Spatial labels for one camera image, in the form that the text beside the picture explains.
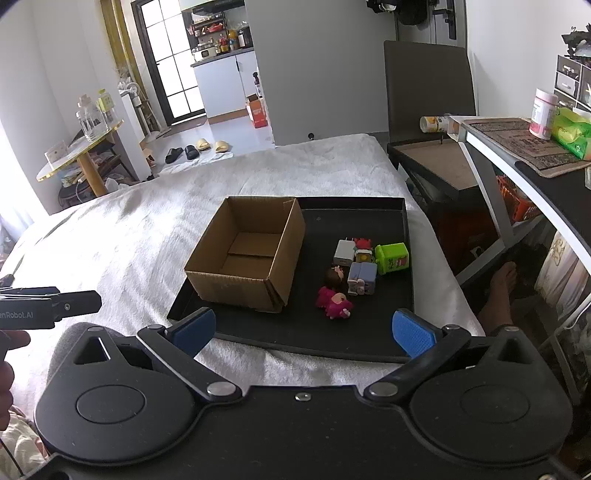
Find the dark upright board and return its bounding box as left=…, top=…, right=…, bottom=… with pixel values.
left=383, top=40, right=477, bottom=145

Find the grey small drawer organizer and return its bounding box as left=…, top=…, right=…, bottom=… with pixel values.
left=552, top=54, right=591, bottom=113

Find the person's bare foot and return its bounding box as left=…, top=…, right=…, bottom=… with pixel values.
left=477, top=261, right=521, bottom=334

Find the white kitchen cabinet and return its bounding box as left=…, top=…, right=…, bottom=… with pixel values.
left=191, top=49, right=260, bottom=124

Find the bottle with green label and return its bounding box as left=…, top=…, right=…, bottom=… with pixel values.
left=96, top=89, right=117, bottom=131

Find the white card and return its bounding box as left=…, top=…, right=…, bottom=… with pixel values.
left=44, top=140, right=71, bottom=163

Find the patterned brown desk mat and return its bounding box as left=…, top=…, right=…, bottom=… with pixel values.
left=462, top=119, right=591, bottom=179

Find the person's left hand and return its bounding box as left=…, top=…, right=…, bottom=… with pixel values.
left=0, top=331, right=31, bottom=417

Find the red crab beer mug figure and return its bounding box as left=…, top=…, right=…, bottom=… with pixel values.
left=353, top=237, right=375, bottom=264

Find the black framed glass door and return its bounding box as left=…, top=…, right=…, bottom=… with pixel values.
left=131, top=0, right=207, bottom=124

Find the floral cloth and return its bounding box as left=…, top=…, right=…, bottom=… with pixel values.
left=0, top=406, right=49, bottom=480

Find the grey blue block toy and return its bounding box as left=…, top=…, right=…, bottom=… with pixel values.
left=346, top=261, right=378, bottom=296

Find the orange cardboard box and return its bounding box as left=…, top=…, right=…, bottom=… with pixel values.
left=246, top=94, right=269, bottom=129

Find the brown cardboard box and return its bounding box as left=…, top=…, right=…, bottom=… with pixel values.
left=184, top=196, right=307, bottom=314

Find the yellow and white cup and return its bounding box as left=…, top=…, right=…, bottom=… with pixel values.
left=420, top=114, right=452, bottom=135

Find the black shallow tray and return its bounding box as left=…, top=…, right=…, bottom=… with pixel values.
left=167, top=196, right=415, bottom=364

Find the pink and white jar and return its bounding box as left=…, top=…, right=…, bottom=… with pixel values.
left=530, top=88, right=560, bottom=140

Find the round yellow edged side table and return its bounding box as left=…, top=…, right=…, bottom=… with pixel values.
left=37, top=120, right=126, bottom=200

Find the black desk with white frame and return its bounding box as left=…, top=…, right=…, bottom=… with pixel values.
left=447, top=115, right=591, bottom=407

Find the brown haired doll figure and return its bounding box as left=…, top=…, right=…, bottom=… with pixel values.
left=324, top=266, right=347, bottom=291

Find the white plug charger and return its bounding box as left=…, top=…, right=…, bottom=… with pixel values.
left=333, top=239, right=355, bottom=267

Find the dark hanging clothing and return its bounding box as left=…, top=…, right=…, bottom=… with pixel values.
left=366, top=0, right=434, bottom=27

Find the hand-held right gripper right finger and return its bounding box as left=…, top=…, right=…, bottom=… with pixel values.
left=364, top=309, right=539, bottom=402

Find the green toy box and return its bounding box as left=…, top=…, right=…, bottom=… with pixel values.
left=374, top=242, right=411, bottom=276

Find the green tissue pack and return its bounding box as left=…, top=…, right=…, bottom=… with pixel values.
left=551, top=106, right=591, bottom=161

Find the yellow curtain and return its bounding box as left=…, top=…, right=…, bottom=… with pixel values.
left=100, top=0, right=141, bottom=100

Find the pink plush toy figure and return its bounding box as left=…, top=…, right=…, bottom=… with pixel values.
left=315, top=286, right=355, bottom=320

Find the clear glass bottle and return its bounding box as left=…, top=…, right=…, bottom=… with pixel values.
left=75, top=95, right=110, bottom=142

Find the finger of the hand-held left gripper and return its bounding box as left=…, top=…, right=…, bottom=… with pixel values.
left=0, top=287, right=62, bottom=298
left=48, top=290, right=103, bottom=320

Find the orange plastic crate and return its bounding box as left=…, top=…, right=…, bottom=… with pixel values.
left=496, top=174, right=544, bottom=223

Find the black door handle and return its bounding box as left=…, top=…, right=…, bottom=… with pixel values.
left=434, top=0, right=459, bottom=40

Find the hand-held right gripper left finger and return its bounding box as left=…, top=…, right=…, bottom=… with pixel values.
left=69, top=308, right=243, bottom=402

